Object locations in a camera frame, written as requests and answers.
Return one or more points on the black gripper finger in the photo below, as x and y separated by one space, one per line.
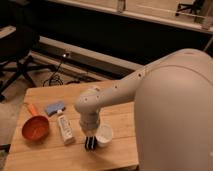
87 143
94 143

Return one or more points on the white glue bottle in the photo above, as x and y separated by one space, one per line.
65 128

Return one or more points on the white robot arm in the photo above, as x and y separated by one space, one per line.
173 111

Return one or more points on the orange plastic ladle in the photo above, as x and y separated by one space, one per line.
36 127

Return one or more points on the black office chair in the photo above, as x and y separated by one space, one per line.
15 57

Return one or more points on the black chair in background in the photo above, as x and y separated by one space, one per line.
194 7

